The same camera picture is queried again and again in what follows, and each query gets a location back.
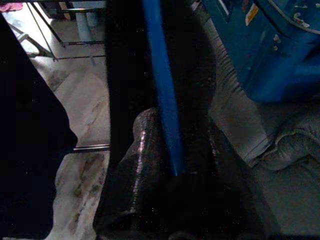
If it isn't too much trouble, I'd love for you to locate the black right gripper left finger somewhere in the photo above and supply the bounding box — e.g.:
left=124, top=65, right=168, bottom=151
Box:
left=93, top=108, right=176, bottom=240

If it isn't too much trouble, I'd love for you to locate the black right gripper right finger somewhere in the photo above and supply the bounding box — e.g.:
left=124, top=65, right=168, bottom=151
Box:
left=179, top=116, right=283, bottom=240

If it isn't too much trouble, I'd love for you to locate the blue plastic hanger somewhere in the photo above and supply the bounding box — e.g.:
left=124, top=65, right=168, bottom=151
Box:
left=141, top=0, right=186, bottom=177

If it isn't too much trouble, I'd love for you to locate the dark navy garment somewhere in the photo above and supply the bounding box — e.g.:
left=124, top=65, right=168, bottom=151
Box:
left=0, top=0, right=218, bottom=240

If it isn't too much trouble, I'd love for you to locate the grey-green leather sofa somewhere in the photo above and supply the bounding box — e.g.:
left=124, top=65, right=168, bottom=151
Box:
left=192, top=0, right=320, bottom=240

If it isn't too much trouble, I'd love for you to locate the blue hard suitcase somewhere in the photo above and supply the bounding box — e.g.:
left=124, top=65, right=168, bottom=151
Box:
left=199, top=0, right=320, bottom=104

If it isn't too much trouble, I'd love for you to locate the black metal drying rack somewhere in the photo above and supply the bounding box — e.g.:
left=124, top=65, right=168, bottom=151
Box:
left=24, top=0, right=111, bottom=154

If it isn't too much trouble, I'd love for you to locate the pink floor cloth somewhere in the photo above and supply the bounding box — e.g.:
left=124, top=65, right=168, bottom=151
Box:
left=0, top=2, right=24, bottom=13

